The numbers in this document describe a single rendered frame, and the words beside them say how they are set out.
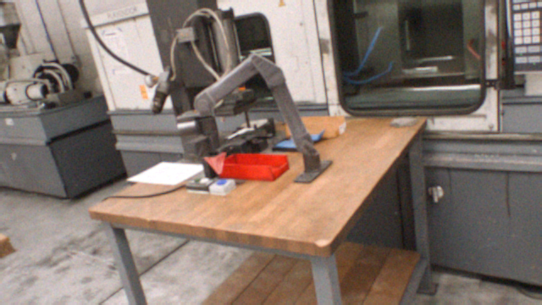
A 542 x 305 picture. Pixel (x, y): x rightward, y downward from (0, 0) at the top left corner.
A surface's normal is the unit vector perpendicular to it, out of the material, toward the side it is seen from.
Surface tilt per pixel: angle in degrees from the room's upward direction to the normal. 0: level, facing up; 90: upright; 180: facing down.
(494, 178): 90
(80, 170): 90
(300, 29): 90
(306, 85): 90
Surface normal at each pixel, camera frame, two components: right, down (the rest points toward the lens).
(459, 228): -0.56, 0.35
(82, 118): 0.81, 0.04
